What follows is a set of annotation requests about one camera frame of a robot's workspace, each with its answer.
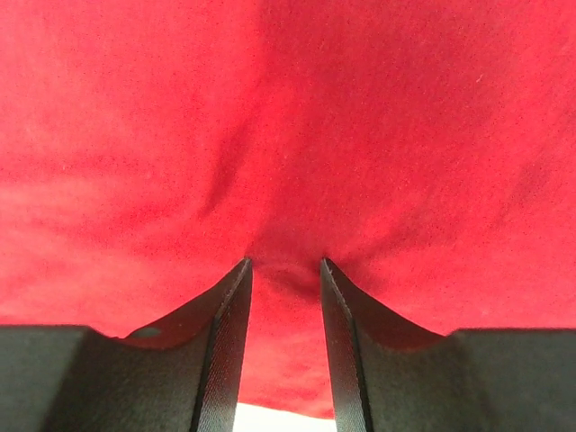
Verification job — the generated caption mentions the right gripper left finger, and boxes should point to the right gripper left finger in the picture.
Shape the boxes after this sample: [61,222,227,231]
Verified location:
[1,259,252,431]

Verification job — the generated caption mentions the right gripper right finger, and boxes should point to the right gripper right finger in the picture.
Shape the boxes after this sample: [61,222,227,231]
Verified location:
[320,259,575,431]

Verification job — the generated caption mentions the dark red t shirt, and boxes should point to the dark red t shirt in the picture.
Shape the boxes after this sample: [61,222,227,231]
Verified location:
[1,1,575,417]

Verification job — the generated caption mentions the floral table mat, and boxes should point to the floral table mat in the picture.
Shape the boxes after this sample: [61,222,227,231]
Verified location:
[232,403,337,432]

